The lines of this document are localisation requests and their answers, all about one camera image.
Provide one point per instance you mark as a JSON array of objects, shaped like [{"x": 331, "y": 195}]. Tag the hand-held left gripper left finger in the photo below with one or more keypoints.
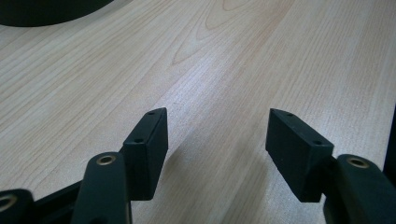
[{"x": 148, "y": 155}]

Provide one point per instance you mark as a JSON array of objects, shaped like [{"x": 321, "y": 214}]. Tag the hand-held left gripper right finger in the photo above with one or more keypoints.
[{"x": 295, "y": 155}]

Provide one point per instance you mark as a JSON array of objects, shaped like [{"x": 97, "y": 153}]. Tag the black key stand with tray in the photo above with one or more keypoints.
[{"x": 46, "y": 12}]

